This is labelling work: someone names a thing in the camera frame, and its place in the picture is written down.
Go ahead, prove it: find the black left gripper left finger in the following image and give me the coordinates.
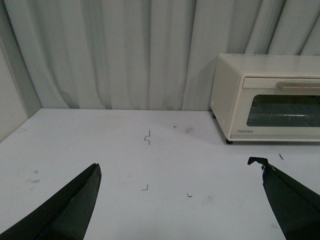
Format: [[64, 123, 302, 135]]
[[0, 163, 102, 240]]

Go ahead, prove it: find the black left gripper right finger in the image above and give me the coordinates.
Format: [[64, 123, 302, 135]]
[[247, 156, 320, 240]]

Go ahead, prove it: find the cream toaster oven body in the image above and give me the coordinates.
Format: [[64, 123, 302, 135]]
[[210, 54, 320, 143]]

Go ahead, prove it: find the grey curtain backdrop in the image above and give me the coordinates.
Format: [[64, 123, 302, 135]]
[[0, 0, 320, 118]]

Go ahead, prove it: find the chrome wire oven rack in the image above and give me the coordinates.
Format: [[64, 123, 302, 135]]
[[246, 104, 320, 128]]

